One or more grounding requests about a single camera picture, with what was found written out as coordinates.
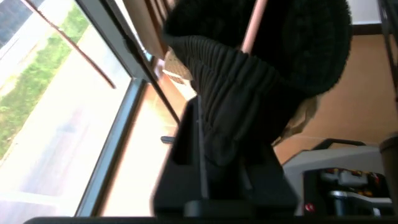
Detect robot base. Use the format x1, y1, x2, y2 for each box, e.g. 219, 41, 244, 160
282, 133, 398, 218

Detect white laundry basket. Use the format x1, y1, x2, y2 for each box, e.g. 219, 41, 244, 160
163, 49, 197, 85

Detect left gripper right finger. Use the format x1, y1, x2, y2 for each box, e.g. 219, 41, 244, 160
239, 144, 299, 218

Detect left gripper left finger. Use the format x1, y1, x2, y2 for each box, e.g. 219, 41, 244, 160
153, 95, 210, 218

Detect black drawstring shorts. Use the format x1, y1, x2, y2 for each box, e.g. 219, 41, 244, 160
161, 0, 354, 200

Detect black clothes rack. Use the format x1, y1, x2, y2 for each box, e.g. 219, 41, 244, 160
101, 0, 182, 145

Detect beige curtain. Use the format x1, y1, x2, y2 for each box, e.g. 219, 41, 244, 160
123, 0, 175, 60

